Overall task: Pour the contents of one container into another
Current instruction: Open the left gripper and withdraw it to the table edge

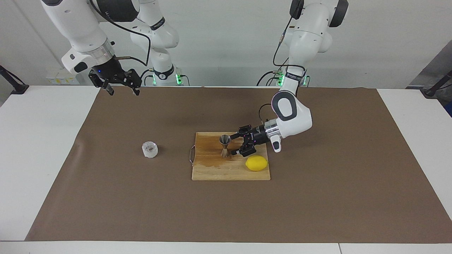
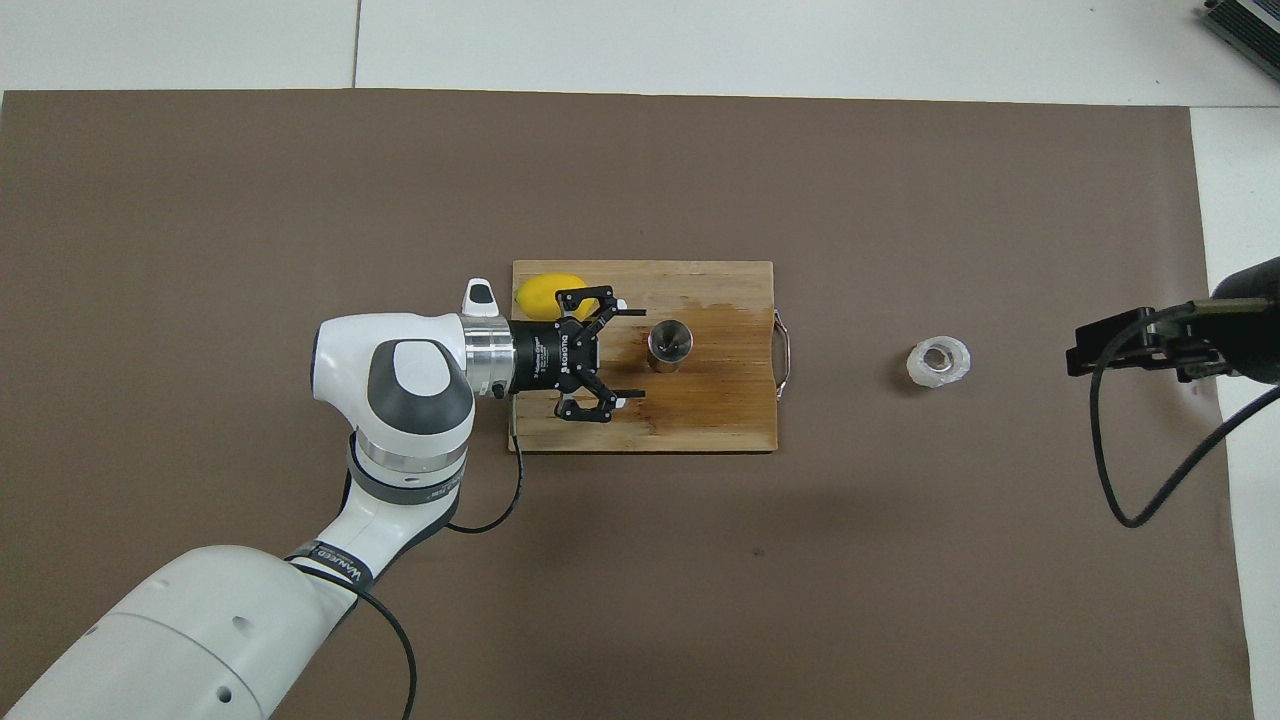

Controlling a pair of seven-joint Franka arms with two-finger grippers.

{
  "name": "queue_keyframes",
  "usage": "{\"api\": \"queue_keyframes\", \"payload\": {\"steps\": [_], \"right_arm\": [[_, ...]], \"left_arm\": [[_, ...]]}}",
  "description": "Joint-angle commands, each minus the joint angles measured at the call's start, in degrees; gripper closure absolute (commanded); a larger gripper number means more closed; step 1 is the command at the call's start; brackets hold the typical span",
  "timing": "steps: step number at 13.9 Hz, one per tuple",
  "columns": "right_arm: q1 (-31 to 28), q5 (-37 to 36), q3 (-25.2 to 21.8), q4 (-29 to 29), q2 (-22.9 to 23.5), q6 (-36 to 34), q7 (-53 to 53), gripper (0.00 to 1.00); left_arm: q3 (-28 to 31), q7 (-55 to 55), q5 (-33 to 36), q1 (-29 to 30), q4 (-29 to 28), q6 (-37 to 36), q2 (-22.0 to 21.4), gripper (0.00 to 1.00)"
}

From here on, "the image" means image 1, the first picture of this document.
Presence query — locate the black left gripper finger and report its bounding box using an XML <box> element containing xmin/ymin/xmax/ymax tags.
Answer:
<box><xmin>230</xmin><ymin>124</ymin><xmax>253</xmax><ymax>137</ymax></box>
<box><xmin>231</xmin><ymin>143</ymin><xmax>257</xmax><ymax>158</ymax></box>

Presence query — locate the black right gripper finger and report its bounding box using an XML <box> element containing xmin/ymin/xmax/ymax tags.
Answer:
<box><xmin>123</xmin><ymin>69</ymin><xmax>142</xmax><ymax>96</ymax></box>
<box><xmin>89</xmin><ymin>72</ymin><xmax>114</xmax><ymax>96</ymax></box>

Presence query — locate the steel jigger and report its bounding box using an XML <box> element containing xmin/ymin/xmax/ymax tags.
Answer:
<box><xmin>219</xmin><ymin>134</ymin><xmax>232</xmax><ymax>158</ymax></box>

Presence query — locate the clear faceted glass cup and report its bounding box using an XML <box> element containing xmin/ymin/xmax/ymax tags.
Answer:
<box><xmin>142</xmin><ymin>141</ymin><xmax>159</xmax><ymax>159</ymax></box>

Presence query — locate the yellow lemon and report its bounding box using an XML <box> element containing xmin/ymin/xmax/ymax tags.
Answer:
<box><xmin>245</xmin><ymin>155</ymin><xmax>269</xmax><ymax>172</ymax></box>

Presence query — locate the wooden cutting board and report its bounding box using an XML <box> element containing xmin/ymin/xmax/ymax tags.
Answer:
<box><xmin>191</xmin><ymin>132</ymin><xmax>271</xmax><ymax>181</ymax></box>

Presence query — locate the black clamp stand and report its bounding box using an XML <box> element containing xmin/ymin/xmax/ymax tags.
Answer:
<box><xmin>0</xmin><ymin>65</ymin><xmax>29</xmax><ymax>95</ymax></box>
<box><xmin>422</xmin><ymin>70</ymin><xmax>452</xmax><ymax>98</ymax></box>

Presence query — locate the brown table mat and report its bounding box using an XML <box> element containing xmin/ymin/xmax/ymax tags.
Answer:
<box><xmin>25</xmin><ymin>86</ymin><xmax>452</xmax><ymax>244</ymax></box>

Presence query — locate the black base cable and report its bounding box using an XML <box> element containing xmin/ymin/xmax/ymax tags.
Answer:
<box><xmin>139</xmin><ymin>69</ymin><xmax>156</xmax><ymax>87</ymax></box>
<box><xmin>257</xmin><ymin>70</ymin><xmax>283</xmax><ymax>86</ymax></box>

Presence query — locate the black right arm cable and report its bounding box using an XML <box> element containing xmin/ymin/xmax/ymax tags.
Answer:
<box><xmin>88</xmin><ymin>0</ymin><xmax>152</xmax><ymax>67</ymax></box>

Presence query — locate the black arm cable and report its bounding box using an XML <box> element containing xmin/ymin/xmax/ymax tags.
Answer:
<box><xmin>259</xmin><ymin>0</ymin><xmax>306</xmax><ymax>124</ymax></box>
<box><xmin>88</xmin><ymin>0</ymin><xmax>152</xmax><ymax>67</ymax></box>

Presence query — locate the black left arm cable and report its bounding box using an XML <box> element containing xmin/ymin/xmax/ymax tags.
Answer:
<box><xmin>259</xmin><ymin>0</ymin><xmax>306</xmax><ymax>124</ymax></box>

